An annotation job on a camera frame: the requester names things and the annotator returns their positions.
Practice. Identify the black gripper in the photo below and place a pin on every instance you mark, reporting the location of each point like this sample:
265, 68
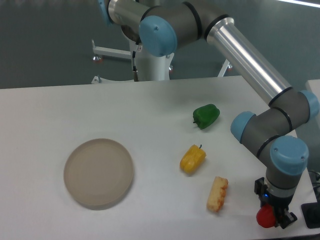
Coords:
279, 199

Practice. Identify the red pepper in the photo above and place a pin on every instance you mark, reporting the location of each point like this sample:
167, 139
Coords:
265, 216

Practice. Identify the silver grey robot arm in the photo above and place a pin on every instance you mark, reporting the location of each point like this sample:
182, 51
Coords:
156, 32

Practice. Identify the yellow pepper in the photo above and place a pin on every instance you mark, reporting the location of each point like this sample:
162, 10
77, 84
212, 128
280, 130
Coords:
192, 159

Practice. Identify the green pepper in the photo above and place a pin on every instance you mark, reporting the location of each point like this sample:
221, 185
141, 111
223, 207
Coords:
205, 115

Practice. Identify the black device at right edge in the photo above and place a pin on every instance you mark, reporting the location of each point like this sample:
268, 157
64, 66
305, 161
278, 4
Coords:
311, 211

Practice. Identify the yellow corn cob piece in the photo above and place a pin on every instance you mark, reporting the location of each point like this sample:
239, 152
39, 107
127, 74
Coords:
217, 194

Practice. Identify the beige round plate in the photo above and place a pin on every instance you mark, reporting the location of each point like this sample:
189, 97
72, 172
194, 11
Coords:
99, 173

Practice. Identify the white robot stand base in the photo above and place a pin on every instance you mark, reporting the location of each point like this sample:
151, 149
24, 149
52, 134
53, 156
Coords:
145, 67

